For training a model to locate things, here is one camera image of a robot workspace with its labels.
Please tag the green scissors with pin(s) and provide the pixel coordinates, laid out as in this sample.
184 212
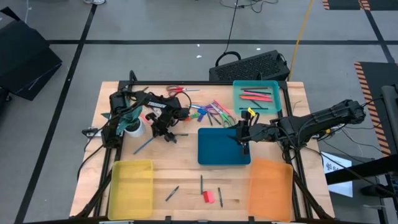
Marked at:
217 110

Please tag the green pen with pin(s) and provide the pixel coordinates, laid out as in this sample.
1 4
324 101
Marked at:
217 119
182 134
210 119

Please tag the pink eraser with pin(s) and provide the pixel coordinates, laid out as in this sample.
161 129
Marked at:
211 196

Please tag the black neighbouring stand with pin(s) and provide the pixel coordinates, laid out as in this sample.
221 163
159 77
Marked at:
357 169

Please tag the red eraser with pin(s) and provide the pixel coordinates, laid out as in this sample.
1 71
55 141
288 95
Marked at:
206 197

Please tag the blue and purple scissors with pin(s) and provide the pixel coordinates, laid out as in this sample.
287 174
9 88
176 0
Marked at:
195 106

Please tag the green eraser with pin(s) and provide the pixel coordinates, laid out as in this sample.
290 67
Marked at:
195 115

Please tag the dark blue plastic bin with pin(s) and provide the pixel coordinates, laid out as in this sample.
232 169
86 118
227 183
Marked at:
217 149

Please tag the orange translucent plastic bin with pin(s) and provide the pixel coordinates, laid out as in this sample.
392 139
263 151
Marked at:
270 193

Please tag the blue pencil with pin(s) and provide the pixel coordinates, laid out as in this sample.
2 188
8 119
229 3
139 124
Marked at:
143 145

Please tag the green pencil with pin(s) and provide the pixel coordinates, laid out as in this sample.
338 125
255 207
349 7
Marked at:
264 92

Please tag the black mat hazard stripes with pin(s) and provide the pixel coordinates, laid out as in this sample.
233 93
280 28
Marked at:
370 81

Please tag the green plant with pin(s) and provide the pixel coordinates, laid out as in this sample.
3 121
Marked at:
136 132

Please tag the black pen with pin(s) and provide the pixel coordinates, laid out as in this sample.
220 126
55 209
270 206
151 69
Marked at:
256 104
145 89
245 108

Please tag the person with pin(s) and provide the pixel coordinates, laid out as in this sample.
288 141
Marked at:
94 2

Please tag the brown pencil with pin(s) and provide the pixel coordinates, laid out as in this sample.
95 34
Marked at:
255 88

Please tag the red scissors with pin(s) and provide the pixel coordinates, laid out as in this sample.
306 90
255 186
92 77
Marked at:
192 90

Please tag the teal translucent plastic bin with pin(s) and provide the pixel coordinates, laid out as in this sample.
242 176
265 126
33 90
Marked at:
276 104

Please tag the blue eraser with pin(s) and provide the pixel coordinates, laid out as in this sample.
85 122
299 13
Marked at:
200 118
202 111

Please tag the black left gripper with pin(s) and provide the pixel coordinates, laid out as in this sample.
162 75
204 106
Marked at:
161 123

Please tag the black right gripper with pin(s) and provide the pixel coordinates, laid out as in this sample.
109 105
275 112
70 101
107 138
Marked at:
258 132

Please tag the white sign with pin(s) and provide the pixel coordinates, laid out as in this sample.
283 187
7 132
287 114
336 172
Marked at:
340 189

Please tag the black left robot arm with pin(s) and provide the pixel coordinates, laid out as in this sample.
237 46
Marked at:
155 104

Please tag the black computer tower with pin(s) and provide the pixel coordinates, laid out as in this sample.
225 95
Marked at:
248 67

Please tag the orange pencil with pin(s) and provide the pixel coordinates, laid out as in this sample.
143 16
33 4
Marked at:
255 97

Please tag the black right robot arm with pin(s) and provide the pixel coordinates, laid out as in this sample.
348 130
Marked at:
326 118

